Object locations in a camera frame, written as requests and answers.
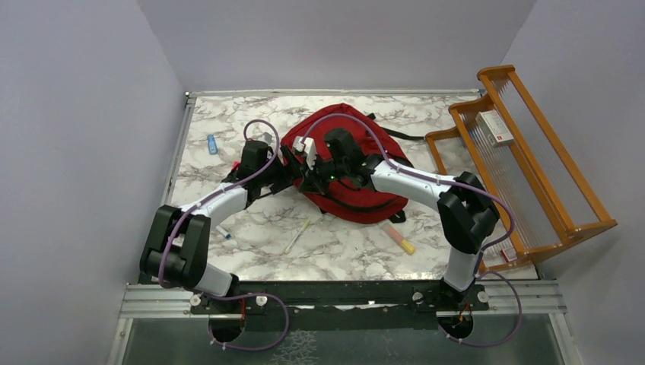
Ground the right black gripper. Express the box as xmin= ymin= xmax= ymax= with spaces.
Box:
xmin=297 ymin=152 xmax=348 ymax=196

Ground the red backpack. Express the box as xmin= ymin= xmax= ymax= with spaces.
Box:
xmin=281 ymin=103 xmax=411 ymax=224

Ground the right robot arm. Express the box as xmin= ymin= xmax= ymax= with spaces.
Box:
xmin=292 ymin=128 xmax=500 ymax=309

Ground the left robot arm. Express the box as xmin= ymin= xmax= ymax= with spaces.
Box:
xmin=139 ymin=140 xmax=291 ymax=313

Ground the light blue highlighter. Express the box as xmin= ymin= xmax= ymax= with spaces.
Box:
xmin=207 ymin=134 xmax=218 ymax=155

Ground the blue capped pen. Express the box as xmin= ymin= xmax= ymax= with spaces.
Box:
xmin=215 ymin=226 xmax=231 ymax=240

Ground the white red small box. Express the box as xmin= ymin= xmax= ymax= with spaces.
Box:
xmin=475 ymin=109 xmax=514 ymax=148

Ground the orange wooden rack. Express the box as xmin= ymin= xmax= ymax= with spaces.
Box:
xmin=424 ymin=65 xmax=618 ymax=270

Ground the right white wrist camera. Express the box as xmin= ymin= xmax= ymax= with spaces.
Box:
xmin=292 ymin=136 xmax=317 ymax=170

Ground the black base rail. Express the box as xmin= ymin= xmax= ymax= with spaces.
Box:
xmin=162 ymin=280 xmax=489 ymax=338

